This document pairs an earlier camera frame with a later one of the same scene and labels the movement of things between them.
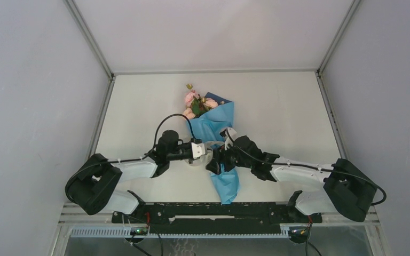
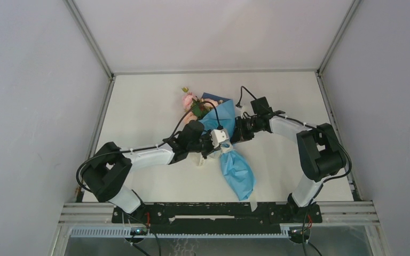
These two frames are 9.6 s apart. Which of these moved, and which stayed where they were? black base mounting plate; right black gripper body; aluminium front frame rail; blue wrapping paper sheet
Moved: right black gripper body; blue wrapping paper sheet
Stayed: black base mounting plate; aluminium front frame rail
